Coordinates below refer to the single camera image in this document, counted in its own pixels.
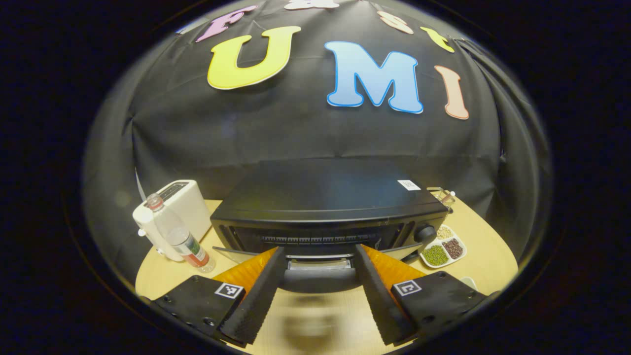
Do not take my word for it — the clear plastic water bottle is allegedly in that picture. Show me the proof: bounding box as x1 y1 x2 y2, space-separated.
146 193 216 274

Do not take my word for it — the clear glass jar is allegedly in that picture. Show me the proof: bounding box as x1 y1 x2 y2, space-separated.
427 186 457 214

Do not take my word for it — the black backdrop cloth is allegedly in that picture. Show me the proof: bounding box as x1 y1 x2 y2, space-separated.
81 0 553 282

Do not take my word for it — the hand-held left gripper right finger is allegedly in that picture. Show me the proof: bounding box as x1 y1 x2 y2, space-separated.
354 244 490 347

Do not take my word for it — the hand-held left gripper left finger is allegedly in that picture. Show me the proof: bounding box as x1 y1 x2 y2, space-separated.
152 247 287 347

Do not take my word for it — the divided plate of beans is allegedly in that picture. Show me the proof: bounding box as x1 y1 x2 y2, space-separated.
420 224 467 270

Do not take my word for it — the black electric oven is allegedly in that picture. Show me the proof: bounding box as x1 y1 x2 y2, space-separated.
210 159 450 294

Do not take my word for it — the white toaster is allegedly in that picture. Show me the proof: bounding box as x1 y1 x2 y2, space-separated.
132 179 213 262

